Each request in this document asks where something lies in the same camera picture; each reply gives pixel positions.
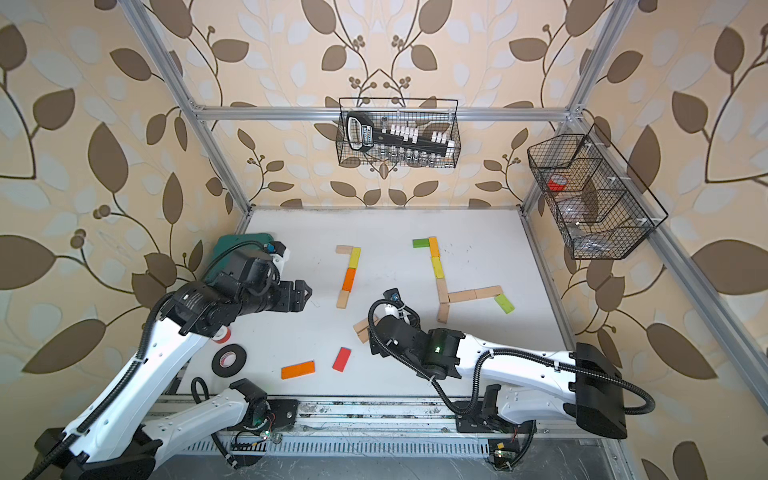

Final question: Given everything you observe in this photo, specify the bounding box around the orange block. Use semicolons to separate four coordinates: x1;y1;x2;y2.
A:
342;268;356;292
281;361;316;380

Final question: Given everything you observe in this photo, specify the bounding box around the red block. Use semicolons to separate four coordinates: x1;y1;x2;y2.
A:
332;347;352;372

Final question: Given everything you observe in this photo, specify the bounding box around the yellow block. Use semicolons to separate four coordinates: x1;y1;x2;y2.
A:
348;247;361;269
431;257;445;279

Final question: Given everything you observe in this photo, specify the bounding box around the orange-yellow block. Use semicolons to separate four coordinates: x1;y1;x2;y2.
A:
428;237;440;258

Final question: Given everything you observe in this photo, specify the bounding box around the light green block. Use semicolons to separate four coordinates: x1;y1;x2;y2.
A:
494;294;515;314

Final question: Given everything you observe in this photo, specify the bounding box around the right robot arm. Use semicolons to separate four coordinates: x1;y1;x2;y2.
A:
366;289;656;440

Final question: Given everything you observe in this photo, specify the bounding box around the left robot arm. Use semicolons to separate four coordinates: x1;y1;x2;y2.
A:
26;239;312;479

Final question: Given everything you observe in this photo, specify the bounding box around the green plastic tool case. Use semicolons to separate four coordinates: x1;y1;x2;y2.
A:
202;233;274;282

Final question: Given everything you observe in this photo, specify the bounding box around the red white tape roll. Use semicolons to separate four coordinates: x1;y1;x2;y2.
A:
212;326;231;344

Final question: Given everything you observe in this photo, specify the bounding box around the black tape roll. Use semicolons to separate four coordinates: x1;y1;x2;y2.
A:
211;344;247;378

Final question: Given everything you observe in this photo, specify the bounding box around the black socket holder tool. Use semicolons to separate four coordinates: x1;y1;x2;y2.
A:
342;111;459;157

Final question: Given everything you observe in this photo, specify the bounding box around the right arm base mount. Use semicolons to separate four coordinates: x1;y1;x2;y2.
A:
455;402;537;435

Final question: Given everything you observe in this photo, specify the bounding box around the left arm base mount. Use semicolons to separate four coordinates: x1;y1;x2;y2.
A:
225;397;299;432

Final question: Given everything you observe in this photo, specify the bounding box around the back wire basket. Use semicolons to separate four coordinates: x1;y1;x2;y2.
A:
335;96;461;169

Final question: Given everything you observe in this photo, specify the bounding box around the wire basket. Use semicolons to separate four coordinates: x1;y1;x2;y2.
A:
335;96;461;169
527;125;668;260

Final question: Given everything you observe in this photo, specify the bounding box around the right wire basket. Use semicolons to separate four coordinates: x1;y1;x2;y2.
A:
527;125;668;260

